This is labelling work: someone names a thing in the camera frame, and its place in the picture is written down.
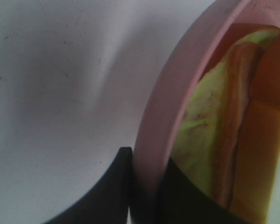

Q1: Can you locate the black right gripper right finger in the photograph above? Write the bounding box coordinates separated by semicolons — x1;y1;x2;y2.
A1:
154;159;245;224

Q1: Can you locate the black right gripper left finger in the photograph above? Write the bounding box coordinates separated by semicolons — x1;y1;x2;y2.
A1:
47;147;132;224

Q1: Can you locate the white bread sandwich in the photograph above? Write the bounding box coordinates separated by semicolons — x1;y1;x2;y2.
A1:
171;23;280;224

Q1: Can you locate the pink round plate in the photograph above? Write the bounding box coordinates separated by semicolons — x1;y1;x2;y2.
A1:
130;0;280;224

